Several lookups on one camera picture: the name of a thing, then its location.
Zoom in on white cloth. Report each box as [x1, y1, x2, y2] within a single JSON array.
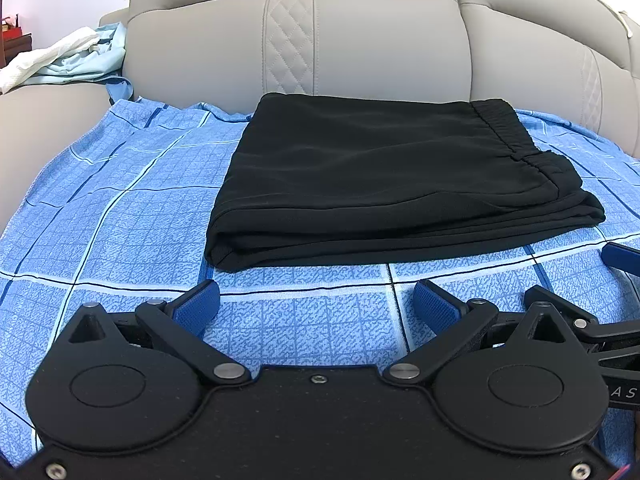
[[0, 27, 101, 95]]

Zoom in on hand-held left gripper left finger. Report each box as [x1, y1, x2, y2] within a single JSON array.
[[67, 280, 252, 386]]

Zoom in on light blue cloth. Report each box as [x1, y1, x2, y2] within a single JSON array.
[[22, 21, 135, 102]]

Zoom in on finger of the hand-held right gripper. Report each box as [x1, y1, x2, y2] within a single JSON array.
[[600, 242, 640, 279], [524, 285, 640, 347]]

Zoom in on black pants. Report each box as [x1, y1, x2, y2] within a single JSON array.
[[205, 92, 607, 273]]

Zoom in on blue checked blanket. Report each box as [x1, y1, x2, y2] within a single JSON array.
[[0, 95, 640, 473]]

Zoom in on beige leather sofa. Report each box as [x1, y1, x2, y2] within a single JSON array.
[[0, 0, 640, 241]]

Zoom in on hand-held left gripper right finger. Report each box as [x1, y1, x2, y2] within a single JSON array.
[[382, 280, 576, 386]]

